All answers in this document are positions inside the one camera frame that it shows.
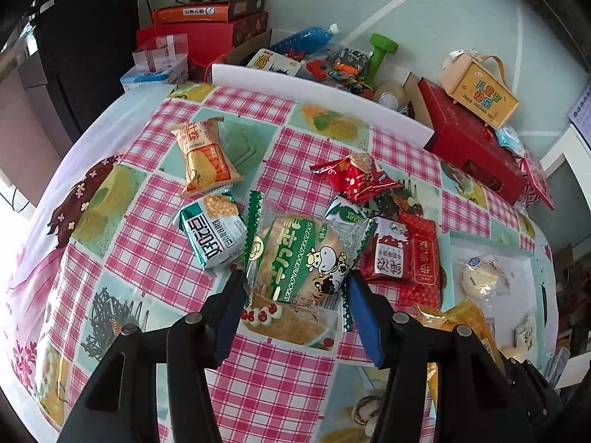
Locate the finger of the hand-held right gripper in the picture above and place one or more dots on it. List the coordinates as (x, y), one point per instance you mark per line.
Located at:
(535, 397)

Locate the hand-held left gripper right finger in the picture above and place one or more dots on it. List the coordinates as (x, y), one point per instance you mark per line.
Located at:
(364, 314)

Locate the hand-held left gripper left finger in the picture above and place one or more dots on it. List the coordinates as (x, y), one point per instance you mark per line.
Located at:
(228, 307)

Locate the white pastry packet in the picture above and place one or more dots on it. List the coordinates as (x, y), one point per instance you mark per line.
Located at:
(526, 332)

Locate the green cow-print cracker packet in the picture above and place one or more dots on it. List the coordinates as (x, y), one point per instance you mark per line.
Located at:
(300, 258)

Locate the orange clear packet with barcode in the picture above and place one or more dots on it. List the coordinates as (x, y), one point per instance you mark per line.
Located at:
(461, 327)

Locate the mint green tray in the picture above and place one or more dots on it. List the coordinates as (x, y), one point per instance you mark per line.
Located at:
(521, 286)

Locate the clear bread bun packet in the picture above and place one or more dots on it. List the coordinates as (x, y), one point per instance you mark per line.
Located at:
(480, 279)

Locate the red shiny snack packet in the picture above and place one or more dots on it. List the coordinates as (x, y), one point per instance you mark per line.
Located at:
(355, 177)

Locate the red white milk carton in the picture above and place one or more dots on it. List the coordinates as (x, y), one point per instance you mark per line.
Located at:
(385, 249)

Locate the green white snack packet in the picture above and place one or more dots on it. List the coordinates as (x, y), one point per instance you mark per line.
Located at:
(212, 235)

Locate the green white milk carton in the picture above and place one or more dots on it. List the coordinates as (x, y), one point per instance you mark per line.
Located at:
(346, 212)

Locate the pink checkered food-print tablecloth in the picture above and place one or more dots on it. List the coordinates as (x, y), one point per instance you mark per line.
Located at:
(138, 240)

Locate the orange yellow snack packet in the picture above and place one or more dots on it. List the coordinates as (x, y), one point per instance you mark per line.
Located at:
(205, 157)

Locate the red gift box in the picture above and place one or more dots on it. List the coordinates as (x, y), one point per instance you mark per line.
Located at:
(471, 147)

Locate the red patterned gift bag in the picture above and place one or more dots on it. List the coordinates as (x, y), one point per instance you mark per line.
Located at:
(538, 180)

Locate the white foam board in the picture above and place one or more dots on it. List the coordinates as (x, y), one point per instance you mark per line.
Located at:
(323, 99)

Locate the clear plastic bottle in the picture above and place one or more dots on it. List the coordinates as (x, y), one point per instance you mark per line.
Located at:
(392, 97)

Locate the light blue face mask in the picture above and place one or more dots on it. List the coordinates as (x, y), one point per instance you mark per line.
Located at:
(510, 140)

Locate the blue white tissue box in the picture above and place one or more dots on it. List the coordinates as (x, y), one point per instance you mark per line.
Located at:
(152, 80)

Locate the cartoon print white box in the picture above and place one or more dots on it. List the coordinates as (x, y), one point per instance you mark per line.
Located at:
(272, 62)

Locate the dark toy packet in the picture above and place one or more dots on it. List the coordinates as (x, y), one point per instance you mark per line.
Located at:
(348, 64)

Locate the green dumbbell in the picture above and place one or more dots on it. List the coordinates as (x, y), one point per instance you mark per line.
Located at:
(381, 55)

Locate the red paper bag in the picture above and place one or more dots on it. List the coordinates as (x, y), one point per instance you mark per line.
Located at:
(207, 46)

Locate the clear plastic box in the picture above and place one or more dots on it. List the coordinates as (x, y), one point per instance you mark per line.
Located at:
(159, 53)

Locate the blue plastic bottle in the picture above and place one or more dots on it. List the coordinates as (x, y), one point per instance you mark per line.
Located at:
(300, 39)

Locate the dark red box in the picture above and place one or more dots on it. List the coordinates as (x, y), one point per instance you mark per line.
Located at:
(251, 30)

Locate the purple perforated board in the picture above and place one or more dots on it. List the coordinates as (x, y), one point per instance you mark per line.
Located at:
(582, 113)

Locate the orange flat box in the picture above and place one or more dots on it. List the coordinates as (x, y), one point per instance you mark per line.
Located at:
(189, 14)

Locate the black tall cabinet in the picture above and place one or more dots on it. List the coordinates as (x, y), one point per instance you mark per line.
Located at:
(87, 46)

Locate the dark flat box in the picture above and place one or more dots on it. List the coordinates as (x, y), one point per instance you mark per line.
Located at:
(247, 7)

